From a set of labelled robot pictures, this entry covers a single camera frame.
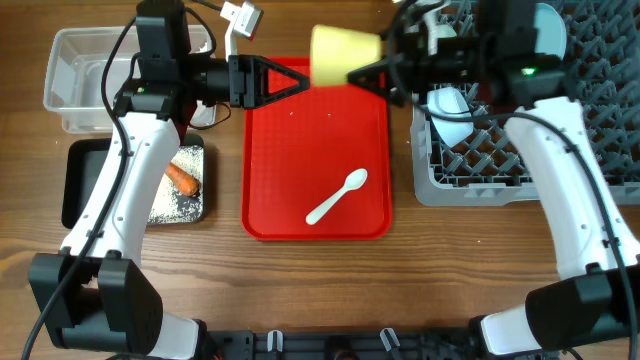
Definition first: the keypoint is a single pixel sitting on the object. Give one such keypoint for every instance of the clear plastic bin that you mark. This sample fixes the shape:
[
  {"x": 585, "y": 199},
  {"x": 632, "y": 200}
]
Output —
[{"x": 74, "y": 72}]

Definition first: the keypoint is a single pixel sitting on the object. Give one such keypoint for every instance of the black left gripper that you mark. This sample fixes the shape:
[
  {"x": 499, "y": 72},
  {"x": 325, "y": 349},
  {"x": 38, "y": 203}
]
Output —
[{"x": 259, "y": 64}]

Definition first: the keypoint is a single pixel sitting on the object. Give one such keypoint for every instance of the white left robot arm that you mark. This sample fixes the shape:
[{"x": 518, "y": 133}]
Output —
[{"x": 91, "y": 293}]

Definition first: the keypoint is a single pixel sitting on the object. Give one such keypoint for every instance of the light blue plate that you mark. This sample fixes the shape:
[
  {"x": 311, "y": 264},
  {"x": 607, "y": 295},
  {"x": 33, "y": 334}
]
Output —
[{"x": 551, "y": 31}]

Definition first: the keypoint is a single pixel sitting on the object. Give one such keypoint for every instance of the black tray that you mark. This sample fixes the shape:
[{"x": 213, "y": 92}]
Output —
[{"x": 85, "y": 161}]

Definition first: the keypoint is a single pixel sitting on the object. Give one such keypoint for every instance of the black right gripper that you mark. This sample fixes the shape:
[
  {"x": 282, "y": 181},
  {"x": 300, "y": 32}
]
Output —
[{"x": 411, "y": 63}]

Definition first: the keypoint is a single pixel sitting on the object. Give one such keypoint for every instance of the white plastic spoon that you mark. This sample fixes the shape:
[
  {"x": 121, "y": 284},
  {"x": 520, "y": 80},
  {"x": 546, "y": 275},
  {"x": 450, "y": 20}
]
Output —
[{"x": 353, "y": 181}]

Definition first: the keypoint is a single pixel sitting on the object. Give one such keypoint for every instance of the red serving tray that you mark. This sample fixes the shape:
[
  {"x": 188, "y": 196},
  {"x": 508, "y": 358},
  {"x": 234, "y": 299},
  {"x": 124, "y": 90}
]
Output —
[{"x": 298, "y": 152}]

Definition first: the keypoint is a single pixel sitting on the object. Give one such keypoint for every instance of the white tissue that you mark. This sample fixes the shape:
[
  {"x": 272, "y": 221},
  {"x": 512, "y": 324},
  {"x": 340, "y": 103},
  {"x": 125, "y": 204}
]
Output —
[{"x": 203, "y": 48}]

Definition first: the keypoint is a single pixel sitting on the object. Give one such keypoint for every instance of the yellow cup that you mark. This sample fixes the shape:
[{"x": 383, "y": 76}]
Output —
[{"x": 334, "y": 52}]

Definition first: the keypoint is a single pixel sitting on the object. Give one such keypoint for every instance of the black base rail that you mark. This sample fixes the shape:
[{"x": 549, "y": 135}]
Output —
[{"x": 447, "y": 344}]

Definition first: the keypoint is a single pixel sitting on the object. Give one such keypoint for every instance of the grey dishwasher rack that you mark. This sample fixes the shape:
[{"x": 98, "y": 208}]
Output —
[{"x": 600, "y": 46}]

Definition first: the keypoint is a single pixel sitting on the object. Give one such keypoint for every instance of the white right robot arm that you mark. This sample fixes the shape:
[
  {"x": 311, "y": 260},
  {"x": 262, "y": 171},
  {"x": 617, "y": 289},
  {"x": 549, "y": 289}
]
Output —
[{"x": 597, "y": 296}]

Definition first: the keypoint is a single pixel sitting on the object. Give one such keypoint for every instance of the mint green bowl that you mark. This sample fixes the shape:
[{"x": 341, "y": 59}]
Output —
[{"x": 440, "y": 32}]

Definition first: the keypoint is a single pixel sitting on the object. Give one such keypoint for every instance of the orange carrot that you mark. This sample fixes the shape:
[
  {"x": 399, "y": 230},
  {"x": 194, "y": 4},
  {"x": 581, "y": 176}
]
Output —
[{"x": 185, "y": 183}]

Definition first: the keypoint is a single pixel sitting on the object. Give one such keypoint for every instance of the light blue bowl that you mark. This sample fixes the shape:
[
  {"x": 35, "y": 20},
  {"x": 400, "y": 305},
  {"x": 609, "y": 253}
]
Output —
[{"x": 449, "y": 114}]

